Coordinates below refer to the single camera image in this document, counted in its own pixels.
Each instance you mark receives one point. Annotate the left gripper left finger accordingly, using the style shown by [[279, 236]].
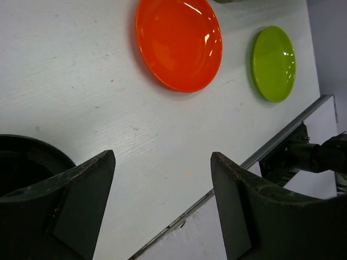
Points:
[[60, 217]]

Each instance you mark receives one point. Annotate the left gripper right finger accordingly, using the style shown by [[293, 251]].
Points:
[[261, 220]]

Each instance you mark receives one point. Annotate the orange round plate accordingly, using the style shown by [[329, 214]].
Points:
[[180, 42]]

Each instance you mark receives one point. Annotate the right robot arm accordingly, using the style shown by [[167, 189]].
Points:
[[317, 165]]

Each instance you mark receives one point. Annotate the olive green plastic bin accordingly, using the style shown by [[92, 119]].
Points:
[[227, 1]]

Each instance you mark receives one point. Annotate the black round plate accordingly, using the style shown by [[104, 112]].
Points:
[[26, 161]]

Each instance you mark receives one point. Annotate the lime green round plate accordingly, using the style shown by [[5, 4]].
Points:
[[273, 64]]

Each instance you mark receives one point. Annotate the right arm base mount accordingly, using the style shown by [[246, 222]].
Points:
[[274, 166]]

